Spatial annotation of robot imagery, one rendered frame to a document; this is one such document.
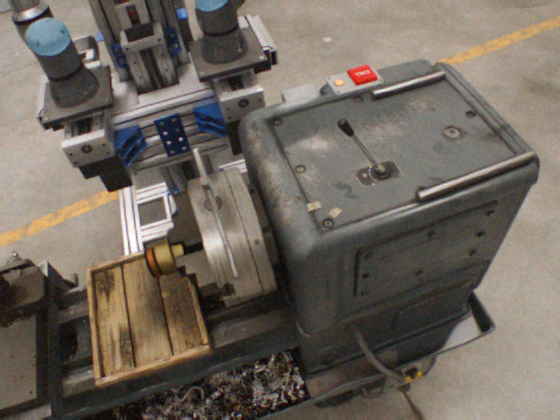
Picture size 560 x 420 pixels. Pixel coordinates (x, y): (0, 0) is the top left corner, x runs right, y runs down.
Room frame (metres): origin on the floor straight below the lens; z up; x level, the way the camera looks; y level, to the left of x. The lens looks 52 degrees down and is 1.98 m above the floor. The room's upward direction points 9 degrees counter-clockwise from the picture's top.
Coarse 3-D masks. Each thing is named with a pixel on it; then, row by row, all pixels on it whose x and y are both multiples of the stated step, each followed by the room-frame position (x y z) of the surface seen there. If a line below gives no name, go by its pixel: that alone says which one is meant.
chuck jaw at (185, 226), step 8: (184, 192) 0.70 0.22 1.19; (176, 200) 0.68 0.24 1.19; (184, 200) 0.68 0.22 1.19; (184, 208) 0.67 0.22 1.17; (192, 208) 0.67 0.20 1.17; (176, 216) 0.66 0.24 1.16; (184, 216) 0.66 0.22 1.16; (192, 216) 0.66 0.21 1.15; (176, 224) 0.65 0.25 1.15; (184, 224) 0.65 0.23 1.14; (192, 224) 0.65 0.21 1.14; (168, 232) 0.63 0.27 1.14; (176, 232) 0.63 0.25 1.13; (184, 232) 0.63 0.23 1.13; (192, 232) 0.63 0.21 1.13; (176, 240) 0.62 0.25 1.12
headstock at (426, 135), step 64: (448, 64) 0.95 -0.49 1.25; (256, 128) 0.82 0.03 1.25; (320, 128) 0.78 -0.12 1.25; (384, 128) 0.75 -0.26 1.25; (448, 128) 0.72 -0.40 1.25; (512, 128) 0.69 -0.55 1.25; (320, 192) 0.59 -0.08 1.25; (384, 192) 0.56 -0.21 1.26; (448, 192) 0.54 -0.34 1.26; (512, 192) 0.57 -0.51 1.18; (320, 256) 0.46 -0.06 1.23; (384, 256) 0.49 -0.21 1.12; (448, 256) 0.53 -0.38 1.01; (320, 320) 0.45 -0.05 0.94
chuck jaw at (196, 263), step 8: (184, 256) 0.58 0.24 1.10; (192, 256) 0.58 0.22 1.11; (200, 256) 0.58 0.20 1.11; (176, 264) 0.56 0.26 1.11; (184, 264) 0.56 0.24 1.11; (192, 264) 0.56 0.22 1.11; (200, 264) 0.55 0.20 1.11; (208, 264) 0.55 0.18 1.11; (184, 272) 0.55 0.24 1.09; (192, 272) 0.53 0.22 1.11; (200, 272) 0.53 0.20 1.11; (208, 272) 0.53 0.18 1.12; (192, 280) 0.53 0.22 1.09; (200, 280) 0.51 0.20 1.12; (208, 280) 0.50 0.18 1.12; (200, 288) 0.49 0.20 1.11; (208, 288) 0.49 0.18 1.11; (216, 288) 0.49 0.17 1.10; (224, 288) 0.48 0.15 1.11; (232, 288) 0.49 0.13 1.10
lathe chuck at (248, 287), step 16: (208, 176) 0.72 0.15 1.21; (224, 176) 0.70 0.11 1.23; (192, 192) 0.66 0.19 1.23; (224, 192) 0.64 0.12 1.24; (224, 208) 0.60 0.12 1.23; (208, 224) 0.57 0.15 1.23; (224, 224) 0.57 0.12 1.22; (240, 224) 0.57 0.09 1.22; (208, 240) 0.54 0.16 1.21; (240, 240) 0.54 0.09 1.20; (208, 256) 0.52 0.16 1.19; (224, 256) 0.52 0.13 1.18; (240, 256) 0.52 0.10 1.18; (224, 272) 0.50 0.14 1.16; (240, 272) 0.50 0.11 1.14; (256, 272) 0.50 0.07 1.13; (240, 288) 0.48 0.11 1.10; (256, 288) 0.49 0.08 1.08
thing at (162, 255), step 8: (168, 240) 0.63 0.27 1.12; (152, 248) 0.62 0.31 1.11; (160, 248) 0.61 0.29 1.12; (168, 248) 0.60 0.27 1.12; (176, 248) 0.61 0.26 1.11; (184, 248) 0.63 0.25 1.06; (144, 256) 0.59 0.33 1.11; (152, 256) 0.59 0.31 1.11; (160, 256) 0.59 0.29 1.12; (168, 256) 0.58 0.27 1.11; (176, 256) 0.59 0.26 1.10; (152, 264) 0.57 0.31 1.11; (160, 264) 0.57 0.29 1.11; (168, 264) 0.57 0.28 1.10; (152, 272) 0.56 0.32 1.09; (160, 272) 0.57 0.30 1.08; (168, 272) 0.56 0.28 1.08; (176, 272) 0.56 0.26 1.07
